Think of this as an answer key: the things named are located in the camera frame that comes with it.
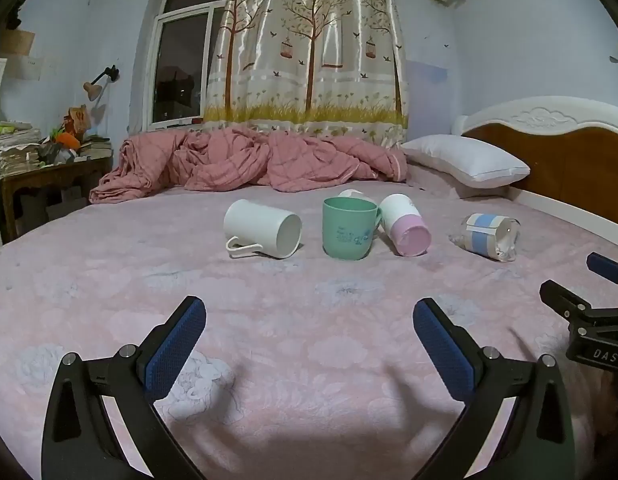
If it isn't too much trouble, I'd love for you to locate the dark wooden desk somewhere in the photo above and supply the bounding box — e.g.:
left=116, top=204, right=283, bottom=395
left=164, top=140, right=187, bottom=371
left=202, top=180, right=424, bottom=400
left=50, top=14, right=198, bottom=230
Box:
left=0, top=154, right=114, bottom=243

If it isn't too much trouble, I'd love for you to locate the stack of books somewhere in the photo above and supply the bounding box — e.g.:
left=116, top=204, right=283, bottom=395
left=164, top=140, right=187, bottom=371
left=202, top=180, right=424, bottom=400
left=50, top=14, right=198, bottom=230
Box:
left=81, top=135, right=114, bottom=159

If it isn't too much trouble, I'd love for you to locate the wall lamp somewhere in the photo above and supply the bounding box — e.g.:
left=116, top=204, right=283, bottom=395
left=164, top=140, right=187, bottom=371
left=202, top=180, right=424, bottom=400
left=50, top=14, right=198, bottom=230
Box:
left=84, top=65, right=121, bottom=102

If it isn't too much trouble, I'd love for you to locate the green cup with handle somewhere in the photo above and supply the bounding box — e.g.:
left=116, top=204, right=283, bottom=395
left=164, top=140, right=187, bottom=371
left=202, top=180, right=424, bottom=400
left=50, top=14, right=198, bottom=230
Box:
left=322, top=196, right=382, bottom=261

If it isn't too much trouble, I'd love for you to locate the person's right forearm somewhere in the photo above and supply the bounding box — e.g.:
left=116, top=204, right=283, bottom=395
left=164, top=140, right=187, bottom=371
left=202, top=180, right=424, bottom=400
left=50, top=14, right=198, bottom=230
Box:
left=559, top=359, right=618, bottom=463

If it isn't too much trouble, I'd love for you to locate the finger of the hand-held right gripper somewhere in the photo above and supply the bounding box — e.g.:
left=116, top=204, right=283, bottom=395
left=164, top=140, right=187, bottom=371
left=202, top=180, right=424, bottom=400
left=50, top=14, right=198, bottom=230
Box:
left=539, top=280, right=618, bottom=333
left=586, top=252, right=618, bottom=287

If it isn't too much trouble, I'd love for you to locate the cardboard piece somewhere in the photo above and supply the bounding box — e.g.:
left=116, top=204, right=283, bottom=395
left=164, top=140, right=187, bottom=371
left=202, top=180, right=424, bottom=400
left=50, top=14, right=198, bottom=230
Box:
left=0, top=27, right=36, bottom=57

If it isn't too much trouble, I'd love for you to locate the white and brown bed headboard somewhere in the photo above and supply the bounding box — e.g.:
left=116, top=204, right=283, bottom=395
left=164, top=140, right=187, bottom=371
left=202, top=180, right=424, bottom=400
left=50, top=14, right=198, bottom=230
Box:
left=451, top=96, right=618, bottom=252

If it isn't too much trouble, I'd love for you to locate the red snack packet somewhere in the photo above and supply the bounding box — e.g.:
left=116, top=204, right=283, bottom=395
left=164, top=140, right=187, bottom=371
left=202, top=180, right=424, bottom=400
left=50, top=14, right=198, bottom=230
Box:
left=64, top=105, right=90, bottom=136

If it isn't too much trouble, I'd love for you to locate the clear cup with blue band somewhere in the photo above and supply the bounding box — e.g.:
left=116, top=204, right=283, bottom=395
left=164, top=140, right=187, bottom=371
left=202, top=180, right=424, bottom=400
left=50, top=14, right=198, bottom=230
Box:
left=449, top=213, right=521, bottom=263

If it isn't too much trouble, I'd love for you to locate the window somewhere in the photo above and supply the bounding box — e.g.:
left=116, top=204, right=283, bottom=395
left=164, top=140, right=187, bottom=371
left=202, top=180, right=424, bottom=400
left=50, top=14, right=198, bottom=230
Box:
left=146, top=0, right=237, bottom=131

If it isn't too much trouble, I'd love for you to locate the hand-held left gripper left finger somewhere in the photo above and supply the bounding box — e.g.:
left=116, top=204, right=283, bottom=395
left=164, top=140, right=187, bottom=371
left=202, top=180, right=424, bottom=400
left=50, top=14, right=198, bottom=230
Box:
left=41, top=295, right=208, bottom=480

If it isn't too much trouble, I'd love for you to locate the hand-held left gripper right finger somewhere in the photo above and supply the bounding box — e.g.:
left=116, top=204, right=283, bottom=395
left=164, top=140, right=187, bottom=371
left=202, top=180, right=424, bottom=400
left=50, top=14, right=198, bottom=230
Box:
left=412, top=298, right=577, bottom=480

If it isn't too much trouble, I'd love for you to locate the white and pink cup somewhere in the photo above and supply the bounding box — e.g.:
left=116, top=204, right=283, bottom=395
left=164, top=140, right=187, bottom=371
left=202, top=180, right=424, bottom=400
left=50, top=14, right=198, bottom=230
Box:
left=379, top=193, right=432, bottom=257

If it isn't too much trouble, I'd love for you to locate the white cup with handle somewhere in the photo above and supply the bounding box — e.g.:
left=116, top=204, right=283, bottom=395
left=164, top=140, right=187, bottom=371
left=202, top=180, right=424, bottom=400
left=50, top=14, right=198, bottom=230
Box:
left=223, top=199, right=303, bottom=260

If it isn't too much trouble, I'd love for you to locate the pink quilt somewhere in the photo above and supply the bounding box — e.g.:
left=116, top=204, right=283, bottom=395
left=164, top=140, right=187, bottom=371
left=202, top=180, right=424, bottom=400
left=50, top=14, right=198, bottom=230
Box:
left=89, top=127, right=410, bottom=205

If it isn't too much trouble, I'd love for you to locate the tree print curtain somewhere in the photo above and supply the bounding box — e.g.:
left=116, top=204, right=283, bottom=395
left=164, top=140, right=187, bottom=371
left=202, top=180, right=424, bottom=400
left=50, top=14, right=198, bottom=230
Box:
left=203, top=0, right=410, bottom=147

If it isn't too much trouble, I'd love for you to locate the stack of papers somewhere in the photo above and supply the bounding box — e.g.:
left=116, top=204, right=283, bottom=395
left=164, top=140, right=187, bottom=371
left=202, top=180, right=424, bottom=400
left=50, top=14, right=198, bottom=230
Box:
left=0, top=121, right=44, bottom=178

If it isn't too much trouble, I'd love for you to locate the white pillow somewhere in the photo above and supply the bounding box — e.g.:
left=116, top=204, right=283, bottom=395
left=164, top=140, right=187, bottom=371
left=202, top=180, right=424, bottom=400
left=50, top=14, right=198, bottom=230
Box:
left=400, top=134, right=531, bottom=190

